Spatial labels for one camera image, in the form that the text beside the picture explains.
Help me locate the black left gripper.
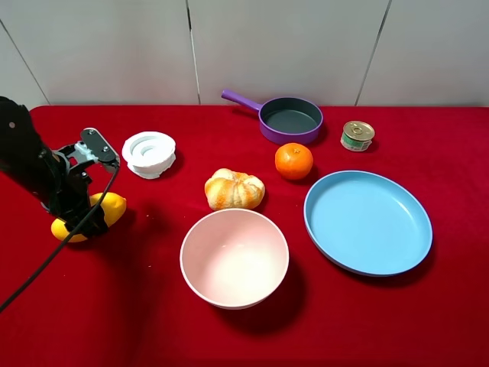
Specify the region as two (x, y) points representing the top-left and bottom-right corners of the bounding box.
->
(40, 143), (108, 238)

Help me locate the yellow mango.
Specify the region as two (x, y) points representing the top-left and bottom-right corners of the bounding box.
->
(50, 192), (127, 242)

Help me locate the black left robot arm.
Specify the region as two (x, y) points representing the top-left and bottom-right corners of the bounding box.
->
(1, 96), (120, 238)

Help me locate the white round foam piece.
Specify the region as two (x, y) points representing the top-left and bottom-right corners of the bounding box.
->
(121, 132), (176, 180)

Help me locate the peeled mandarin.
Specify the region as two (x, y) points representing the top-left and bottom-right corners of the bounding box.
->
(204, 168), (265, 210)

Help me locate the red tablecloth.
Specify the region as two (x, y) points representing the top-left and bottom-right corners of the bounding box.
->
(1, 106), (488, 366)

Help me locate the pink bowl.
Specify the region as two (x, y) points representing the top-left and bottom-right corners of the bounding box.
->
(180, 208), (290, 310)

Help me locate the orange mandarin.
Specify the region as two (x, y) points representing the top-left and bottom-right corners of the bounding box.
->
(274, 143), (313, 180)

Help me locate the small gold-lid tin can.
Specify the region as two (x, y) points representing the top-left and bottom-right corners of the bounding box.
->
(340, 121), (375, 152)

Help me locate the blue round plate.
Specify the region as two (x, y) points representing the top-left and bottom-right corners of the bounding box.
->
(303, 171), (433, 277)

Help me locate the black cable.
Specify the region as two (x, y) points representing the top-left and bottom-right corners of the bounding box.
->
(0, 164), (120, 311)

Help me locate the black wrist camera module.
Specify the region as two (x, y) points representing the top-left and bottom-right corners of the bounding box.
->
(73, 128), (120, 173)

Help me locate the purple saucepan with handle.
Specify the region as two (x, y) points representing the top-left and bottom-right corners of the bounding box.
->
(222, 89), (324, 145)

